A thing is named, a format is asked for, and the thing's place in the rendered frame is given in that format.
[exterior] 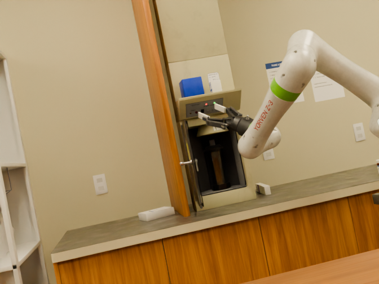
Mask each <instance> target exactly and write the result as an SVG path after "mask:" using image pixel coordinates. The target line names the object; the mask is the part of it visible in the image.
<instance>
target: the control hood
mask: <svg viewBox="0 0 379 284"><path fill-rule="evenodd" d="M220 98H223V106H224V107H226V108H227V107H228V108H229V107H233V108H234V109H236V110H240V104H241V88H235V89H231V90H224V91H218V92H212V93H208V94H202V95H196V96H189V97H183V98H179V99H178V100H177V102H176V105H177V111H178V116H179V120H180V121H182V120H184V119H192V118H198V116H194V117H188V118H186V104H191V103H197V102H201V101H207V100H213V99H220ZM219 113H223V112H216V113H210V114H206V115H207V116H210V115H213V114H219Z"/></svg>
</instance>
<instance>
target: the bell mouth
mask: <svg viewBox="0 0 379 284"><path fill-rule="evenodd" d="M226 131H229V130H228V128H226V129H225V130H224V129H222V128H218V127H213V126H207V125H202V126H199V128H198V132H197V137H201V136H207V135H212V134H218V133H221V132H226Z"/></svg>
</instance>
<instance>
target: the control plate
mask: <svg viewBox="0 0 379 284"><path fill-rule="evenodd" d="M214 102H215V103H216V104H219V105H221V106H223V98H220V99H213V100H207V101H201V102H197V103H191V104H186V118H188V117H194V116H198V113H197V114H196V113H195V111H198V112H201V109H204V113H203V114H210V113H216V112H220V111H218V110H216V109H214ZM206 103H207V105H205V104H206ZM212 108H213V110H212ZM207 109H208V110H207ZM190 113H192V114H190Z"/></svg>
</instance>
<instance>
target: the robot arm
mask: <svg viewBox="0 0 379 284"><path fill-rule="evenodd" d="M316 71H318V72H319V73H321V74H323V75H325V76H327V77H328V78H330V79H332V80H334V81H335V82H337V83H338V84H340V85H341V86H343V87H344V88H346V89H347V90H349V91H350V92H352V93H353V94H354V95H355V96H357V97H358V98H359V99H361V100H362V101H363V102H365V103H366V104H367V105H368V106H369V107H371V108H372V115H371V119H370V122H369V129H370V131H371V133H372V134H374V135H375V136H376V137H378V138H379V77H378V76H376V75H374V74H372V73H371V72H369V71H367V70H365V69H363V68H362V67H360V66H358V65H357V64H355V63H354V62H352V61H351V60H349V59H348V58H346V57H345V56H343V55H342V54H341V53H339V52H338V51H336V50H335V49H334V48H333V47H331V46H330V45H329V44H327V43H326V42H325V41H324V40H322V39H321V38H320V37H319V36H318V35H317V34H316V33H314V32H313V31H311V30H306V29H303V30H299V31H297V32H295V33H294V34H293V35H292V36H291V37H290V39H289V41H288V48H287V53H286V55H285V57H284V59H283V61H282V63H281V64H280V66H279V68H278V70H277V72H276V74H275V76H274V78H273V80H272V82H271V85H270V87H269V89H268V91H267V94H266V97H265V99H264V101H263V103H262V105H261V107H260V109H259V111H258V113H257V115H256V117H255V119H252V118H250V117H249V115H247V116H246V117H243V114H241V113H239V112H238V111H237V110H236V109H234V108H233V107H232V106H230V107H229V108H228V107H227V108H226V107H224V106H221V105H219V104H216V103H215V104H214V109H216V110H218V111H221V112H223V113H227V114H228V117H227V118H210V117H209V116H207V115H206V114H203V113H200V112H198V118H200V119H202V120H204V121H206V125H207V126H213V127H218V128H222V129H224V130H225V129H226V127H231V128H232V129H233V130H234V131H236V132H238V134H239V135H240V136H242V137H241V138H240V140H239V142H238V145H237V148H238V151H239V153H240V154H241V155H242V156H243V157H244V158H247V159H254V158H257V157H258V156H260V155H261V154H262V153H264V152H265V151H267V150H270V149H272V148H274V147H276V146H277V145H278V144H279V142H280V140H281V133H280V131H279V129H278V128H277V127H276V125H277V124H278V122H279V121H280V120H281V118H282V117H283V115H284V114H285V113H286V112H287V110H288V109H289V108H290V107H291V106H292V104H293V103H294V102H295V101H296V100H297V98H298V97H299V95H300V94H301V93H302V91H303V90H304V89H305V87H306V86H307V85H308V83H309V82H310V80H311V79H312V77H313V76H314V74H315V72H316ZM224 122H225V123H224Z"/></svg>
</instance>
